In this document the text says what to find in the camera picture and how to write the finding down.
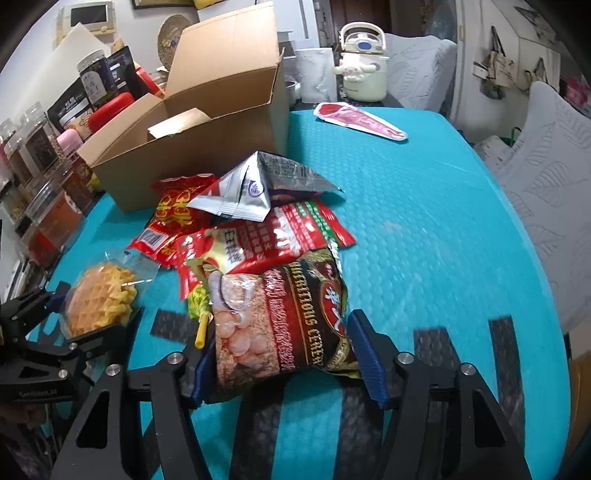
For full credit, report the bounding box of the group of clear food jars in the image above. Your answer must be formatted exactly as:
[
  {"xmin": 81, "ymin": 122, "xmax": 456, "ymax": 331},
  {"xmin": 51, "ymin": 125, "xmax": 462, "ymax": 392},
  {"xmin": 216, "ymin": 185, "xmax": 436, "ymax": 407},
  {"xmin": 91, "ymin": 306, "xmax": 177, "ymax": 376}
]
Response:
[{"xmin": 0, "ymin": 53, "xmax": 114, "ymax": 268}]

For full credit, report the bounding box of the red plastic container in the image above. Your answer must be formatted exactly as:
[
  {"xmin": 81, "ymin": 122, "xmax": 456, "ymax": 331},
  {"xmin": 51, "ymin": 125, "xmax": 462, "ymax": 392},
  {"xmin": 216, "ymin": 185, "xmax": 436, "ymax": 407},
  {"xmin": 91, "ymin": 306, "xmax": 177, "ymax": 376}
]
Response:
[{"xmin": 88, "ymin": 92, "xmax": 137, "ymax": 132}]

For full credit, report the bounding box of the green yellow candy packet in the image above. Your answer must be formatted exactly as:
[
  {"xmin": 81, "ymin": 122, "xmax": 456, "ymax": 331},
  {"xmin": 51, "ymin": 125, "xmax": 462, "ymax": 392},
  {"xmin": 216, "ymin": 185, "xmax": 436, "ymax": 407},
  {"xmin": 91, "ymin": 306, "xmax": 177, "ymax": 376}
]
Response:
[{"xmin": 186, "ymin": 282, "xmax": 217, "ymax": 352}]

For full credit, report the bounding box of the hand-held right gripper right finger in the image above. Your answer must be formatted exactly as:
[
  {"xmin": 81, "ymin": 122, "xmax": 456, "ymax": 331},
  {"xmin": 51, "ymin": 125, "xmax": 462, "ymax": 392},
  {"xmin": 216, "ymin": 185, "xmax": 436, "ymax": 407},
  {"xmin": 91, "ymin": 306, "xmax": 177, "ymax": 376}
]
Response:
[{"xmin": 347, "ymin": 309, "xmax": 533, "ymax": 480}]

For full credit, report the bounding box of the beige tote bag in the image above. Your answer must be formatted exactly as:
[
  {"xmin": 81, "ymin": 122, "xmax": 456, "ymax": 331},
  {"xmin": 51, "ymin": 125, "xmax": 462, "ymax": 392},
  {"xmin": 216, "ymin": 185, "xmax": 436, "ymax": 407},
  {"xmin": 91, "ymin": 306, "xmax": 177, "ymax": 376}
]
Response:
[
  {"xmin": 473, "ymin": 25, "xmax": 518, "ymax": 100},
  {"xmin": 517, "ymin": 55, "xmax": 561, "ymax": 93}
]

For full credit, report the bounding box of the grey quilted covered chair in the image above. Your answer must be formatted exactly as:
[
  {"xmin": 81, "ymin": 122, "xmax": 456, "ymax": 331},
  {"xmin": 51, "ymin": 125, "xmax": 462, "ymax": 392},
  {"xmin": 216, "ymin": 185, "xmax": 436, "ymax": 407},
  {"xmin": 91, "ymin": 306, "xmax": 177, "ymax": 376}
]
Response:
[
  {"xmin": 383, "ymin": 32, "xmax": 458, "ymax": 116},
  {"xmin": 475, "ymin": 80, "xmax": 591, "ymax": 324}
]

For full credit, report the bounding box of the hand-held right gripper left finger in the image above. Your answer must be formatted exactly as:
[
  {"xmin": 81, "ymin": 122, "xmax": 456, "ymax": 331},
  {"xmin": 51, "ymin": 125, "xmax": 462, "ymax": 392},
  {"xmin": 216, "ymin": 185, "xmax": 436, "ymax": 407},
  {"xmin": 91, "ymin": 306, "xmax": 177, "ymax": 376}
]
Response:
[{"xmin": 48, "ymin": 344, "xmax": 218, "ymax": 480}]

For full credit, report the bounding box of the pink bottle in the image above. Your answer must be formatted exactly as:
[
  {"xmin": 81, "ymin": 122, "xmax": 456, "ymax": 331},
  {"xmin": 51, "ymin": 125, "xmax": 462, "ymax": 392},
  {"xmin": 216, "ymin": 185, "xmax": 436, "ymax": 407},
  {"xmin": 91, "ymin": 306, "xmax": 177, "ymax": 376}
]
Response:
[{"xmin": 56, "ymin": 129, "xmax": 88, "ymax": 167}]

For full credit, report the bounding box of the framed picture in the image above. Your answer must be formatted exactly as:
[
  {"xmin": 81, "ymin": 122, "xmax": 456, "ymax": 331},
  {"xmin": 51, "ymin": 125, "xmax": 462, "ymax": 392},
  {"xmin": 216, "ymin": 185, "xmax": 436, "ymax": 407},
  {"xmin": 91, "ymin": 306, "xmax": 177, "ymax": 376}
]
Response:
[{"xmin": 131, "ymin": 0, "xmax": 195, "ymax": 9}]

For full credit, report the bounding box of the red packet gold print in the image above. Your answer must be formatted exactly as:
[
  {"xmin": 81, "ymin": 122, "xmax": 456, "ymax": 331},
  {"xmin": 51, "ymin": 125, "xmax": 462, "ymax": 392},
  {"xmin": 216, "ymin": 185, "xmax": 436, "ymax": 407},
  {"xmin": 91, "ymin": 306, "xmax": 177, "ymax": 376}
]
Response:
[{"xmin": 150, "ymin": 173, "xmax": 220, "ymax": 232}]

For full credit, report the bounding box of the black snack bag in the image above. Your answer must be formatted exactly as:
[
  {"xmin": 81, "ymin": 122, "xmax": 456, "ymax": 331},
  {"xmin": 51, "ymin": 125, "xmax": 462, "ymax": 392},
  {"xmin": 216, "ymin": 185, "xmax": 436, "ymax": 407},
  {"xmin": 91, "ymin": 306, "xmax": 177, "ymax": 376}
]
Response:
[{"xmin": 46, "ymin": 45, "xmax": 139, "ymax": 137}]

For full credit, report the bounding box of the blue bubble wrap roll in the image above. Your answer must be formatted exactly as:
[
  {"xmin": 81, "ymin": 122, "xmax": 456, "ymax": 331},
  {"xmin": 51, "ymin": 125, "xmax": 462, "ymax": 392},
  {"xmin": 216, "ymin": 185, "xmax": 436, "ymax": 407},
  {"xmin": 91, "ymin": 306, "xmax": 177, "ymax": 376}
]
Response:
[{"xmin": 392, "ymin": 0, "xmax": 455, "ymax": 42}]

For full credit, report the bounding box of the white foam board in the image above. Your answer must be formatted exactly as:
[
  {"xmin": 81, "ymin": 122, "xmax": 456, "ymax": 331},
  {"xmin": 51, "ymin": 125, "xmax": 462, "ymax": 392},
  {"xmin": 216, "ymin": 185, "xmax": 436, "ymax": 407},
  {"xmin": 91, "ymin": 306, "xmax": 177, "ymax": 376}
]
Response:
[{"xmin": 44, "ymin": 23, "xmax": 114, "ymax": 97}]

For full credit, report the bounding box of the red printed bag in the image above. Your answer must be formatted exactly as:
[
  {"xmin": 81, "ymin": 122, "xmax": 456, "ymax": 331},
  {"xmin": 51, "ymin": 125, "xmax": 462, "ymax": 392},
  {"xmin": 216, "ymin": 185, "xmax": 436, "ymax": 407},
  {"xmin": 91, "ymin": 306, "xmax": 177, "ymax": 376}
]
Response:
[{"xmin": 134, "ymin": 67, "xmax": 165, "ymax": 97}]

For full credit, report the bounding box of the pink rose printed packet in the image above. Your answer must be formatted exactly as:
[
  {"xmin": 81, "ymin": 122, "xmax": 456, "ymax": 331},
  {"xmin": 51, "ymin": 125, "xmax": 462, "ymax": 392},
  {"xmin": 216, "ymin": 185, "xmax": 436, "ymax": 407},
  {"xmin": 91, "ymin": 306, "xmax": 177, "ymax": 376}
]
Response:
[{"xmin": 314, "ymin": 102, "xmax": 408, "ymax": 141}]

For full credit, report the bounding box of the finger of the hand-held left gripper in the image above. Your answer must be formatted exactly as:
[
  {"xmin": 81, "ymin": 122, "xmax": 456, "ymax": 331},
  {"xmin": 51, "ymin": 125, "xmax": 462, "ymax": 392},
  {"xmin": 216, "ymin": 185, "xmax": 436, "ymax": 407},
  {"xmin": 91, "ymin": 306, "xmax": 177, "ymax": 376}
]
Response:
[
  {"xmin": 18, "ymin": 307, "xmax": 144, "ymax": 370},
  {"xmin": 0, "ymin": 286, "xmax": 70, "ymax": 342}
]

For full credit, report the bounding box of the clear waffle packet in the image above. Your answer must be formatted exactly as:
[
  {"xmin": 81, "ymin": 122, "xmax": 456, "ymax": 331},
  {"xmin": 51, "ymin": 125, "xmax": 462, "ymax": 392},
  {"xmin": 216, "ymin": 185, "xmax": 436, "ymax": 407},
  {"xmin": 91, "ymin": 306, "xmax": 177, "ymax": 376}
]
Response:
[{"xmin": 60, "ymin": 251, "xmax": 160, "ymax": 337}]

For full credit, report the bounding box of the silver foil snack packet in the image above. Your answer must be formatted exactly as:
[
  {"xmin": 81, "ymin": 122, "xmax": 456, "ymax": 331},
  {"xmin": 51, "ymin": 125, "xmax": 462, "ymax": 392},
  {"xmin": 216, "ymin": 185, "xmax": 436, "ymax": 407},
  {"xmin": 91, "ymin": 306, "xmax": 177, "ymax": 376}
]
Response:
[{"xmin": 187, "ymin": 151, "xmax": 345, "ymax": 222}]

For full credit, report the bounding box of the dark brown door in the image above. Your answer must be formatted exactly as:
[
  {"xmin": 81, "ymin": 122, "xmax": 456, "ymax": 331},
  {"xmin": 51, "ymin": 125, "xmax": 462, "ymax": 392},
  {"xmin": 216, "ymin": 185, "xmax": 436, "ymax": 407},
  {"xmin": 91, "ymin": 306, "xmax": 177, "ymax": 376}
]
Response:
[{"xmin": 323, "ymin": 0, "xmax": 393, "ymax": 33}]

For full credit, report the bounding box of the brown cardboard box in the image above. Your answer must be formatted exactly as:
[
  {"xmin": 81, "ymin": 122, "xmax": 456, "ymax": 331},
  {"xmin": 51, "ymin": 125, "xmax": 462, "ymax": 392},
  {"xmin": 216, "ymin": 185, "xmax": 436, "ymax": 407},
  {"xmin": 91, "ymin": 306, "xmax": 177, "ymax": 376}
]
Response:
[{"xmin": 76, "ymin": 0, "xmax": 289, "ymax": 213}]

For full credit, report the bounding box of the white cartoon kettle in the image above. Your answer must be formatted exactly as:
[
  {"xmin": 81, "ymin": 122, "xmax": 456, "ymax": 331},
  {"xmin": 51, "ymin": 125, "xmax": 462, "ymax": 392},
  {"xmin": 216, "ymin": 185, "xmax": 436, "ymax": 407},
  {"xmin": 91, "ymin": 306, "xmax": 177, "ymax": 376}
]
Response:
[{"xmin": 333, "ymin": 22, "xmax": 389, "ymax": 102}]

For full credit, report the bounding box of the beige wall intercom panel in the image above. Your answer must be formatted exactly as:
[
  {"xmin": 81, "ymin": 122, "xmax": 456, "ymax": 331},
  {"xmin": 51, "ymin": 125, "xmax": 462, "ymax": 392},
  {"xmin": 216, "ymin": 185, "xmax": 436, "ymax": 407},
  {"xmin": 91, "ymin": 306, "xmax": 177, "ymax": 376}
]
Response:
[{"xmin": 58, "ymin": 1, "xmax": 115, "ymax": 34}]

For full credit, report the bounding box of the brown cardboard sheet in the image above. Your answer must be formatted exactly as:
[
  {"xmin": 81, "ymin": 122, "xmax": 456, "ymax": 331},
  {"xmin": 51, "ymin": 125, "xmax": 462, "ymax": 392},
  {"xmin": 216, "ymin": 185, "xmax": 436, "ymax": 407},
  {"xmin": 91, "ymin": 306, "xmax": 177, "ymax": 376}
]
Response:
[{"xmin": 566, "ymin": 355, "xmax": 591, "ymax": 462}]

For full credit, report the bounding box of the person's left hand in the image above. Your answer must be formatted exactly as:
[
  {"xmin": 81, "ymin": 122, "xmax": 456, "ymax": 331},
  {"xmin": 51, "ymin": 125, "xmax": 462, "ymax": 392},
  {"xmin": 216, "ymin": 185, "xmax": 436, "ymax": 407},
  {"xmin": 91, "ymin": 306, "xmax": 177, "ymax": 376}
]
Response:
[{"xmin": 0, "ymin": 405, "xmax": 47, "ymax": 435}]

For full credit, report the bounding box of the woven round fan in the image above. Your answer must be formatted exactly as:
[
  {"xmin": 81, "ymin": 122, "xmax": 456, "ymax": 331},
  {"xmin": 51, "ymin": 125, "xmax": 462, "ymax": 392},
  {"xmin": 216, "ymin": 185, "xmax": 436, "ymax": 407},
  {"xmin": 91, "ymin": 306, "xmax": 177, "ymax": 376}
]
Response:
[{"xmin": 158, "ymin": 14, "xmax": 199, "ymax": 70}]

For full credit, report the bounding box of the white paper towel roll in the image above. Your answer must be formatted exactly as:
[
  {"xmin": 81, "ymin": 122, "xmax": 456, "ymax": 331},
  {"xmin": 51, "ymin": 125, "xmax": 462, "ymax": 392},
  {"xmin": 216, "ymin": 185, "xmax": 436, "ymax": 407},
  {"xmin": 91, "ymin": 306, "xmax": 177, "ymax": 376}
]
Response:
[{"xmin": 294, "ymin": 47, "xmax": 340, "ymax": 103}]

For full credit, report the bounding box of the dark cereal packet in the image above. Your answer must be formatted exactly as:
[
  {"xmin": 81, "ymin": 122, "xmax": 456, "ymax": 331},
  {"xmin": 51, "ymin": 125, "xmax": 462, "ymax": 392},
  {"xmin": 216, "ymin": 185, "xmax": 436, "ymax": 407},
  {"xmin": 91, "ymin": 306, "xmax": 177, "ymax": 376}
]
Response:
[{"xmin": 205, "ymin": 244, "xmax": 362, "ymax": 395}]

